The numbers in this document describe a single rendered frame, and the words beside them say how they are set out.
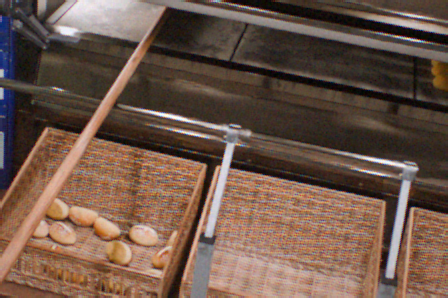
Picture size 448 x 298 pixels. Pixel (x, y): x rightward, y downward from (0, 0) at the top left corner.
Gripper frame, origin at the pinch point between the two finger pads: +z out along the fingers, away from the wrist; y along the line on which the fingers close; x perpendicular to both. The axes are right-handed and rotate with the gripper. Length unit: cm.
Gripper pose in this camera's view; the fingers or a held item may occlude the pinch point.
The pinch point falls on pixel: (75, 14)
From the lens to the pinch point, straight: 219.0
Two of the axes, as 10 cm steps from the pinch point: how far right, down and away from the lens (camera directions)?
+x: -1.7, 4.6, -8.7
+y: -1.4, 8.6, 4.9
